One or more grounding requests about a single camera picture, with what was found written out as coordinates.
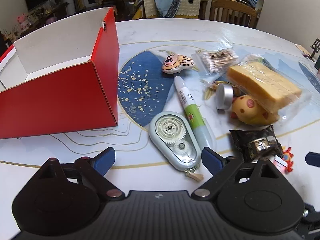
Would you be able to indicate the black snack packet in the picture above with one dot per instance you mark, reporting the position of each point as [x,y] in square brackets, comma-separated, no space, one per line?
[255,142]

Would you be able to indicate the wooden chair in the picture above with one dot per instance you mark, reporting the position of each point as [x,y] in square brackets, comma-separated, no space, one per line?
[232,7]

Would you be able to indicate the yellow sofa blanket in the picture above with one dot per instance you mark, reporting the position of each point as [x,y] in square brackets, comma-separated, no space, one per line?
[138,11]

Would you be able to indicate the silver round tin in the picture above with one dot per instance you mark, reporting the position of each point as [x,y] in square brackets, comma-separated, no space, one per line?
[223,96]

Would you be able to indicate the white green glue pen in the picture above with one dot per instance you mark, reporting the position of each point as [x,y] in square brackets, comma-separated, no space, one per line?
[190,105]

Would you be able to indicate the blue clothing pile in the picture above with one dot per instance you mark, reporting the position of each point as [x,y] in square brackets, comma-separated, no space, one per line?
[163,0]

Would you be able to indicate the dark TV cabinet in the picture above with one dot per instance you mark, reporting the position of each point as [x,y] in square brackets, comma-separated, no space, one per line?
[57,12]

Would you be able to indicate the cream covered sofa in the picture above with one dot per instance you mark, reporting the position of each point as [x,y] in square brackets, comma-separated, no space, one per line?
[190,8]

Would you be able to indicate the sliced bread packet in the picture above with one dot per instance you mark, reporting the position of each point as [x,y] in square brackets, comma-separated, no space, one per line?
[262,82]

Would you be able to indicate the tissue pack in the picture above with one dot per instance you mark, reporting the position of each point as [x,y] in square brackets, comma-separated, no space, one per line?
[266,63]

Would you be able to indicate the pink plush toy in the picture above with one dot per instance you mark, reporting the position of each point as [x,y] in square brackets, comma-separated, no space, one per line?
[23,20]

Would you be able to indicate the twisted dough snack packet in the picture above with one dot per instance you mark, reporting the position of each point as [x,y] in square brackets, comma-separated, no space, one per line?
[209,90]

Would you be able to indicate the yellow pig toy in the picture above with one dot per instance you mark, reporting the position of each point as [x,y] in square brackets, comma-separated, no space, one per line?
[245,111]

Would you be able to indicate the pale blue correction tape dispenser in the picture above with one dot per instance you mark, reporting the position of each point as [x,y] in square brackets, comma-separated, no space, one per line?
[172,137]

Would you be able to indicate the red cardboard box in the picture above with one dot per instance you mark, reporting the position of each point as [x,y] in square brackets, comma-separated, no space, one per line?
[62,100]

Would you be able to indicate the red dragon ornament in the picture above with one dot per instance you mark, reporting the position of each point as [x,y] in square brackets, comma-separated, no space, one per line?
[288,157]

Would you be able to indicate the cotton swab packet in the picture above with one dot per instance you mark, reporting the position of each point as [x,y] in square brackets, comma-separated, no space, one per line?
[217,58]

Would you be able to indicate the small pink white packet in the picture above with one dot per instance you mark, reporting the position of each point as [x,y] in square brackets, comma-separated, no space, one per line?
[280,163]

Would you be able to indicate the black metal ornament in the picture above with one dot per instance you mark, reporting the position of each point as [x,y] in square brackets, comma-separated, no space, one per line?
[316,48]

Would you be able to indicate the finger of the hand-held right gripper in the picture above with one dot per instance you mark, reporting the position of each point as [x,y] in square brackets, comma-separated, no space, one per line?
[313,158]

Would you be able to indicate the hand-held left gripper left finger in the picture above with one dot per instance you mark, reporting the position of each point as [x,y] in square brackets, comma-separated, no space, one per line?
[105,158]

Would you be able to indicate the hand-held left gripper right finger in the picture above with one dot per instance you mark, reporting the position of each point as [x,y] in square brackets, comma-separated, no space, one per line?
[210,158]

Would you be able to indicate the fish plush toy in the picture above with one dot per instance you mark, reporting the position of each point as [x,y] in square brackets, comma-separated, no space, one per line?
[175,63]

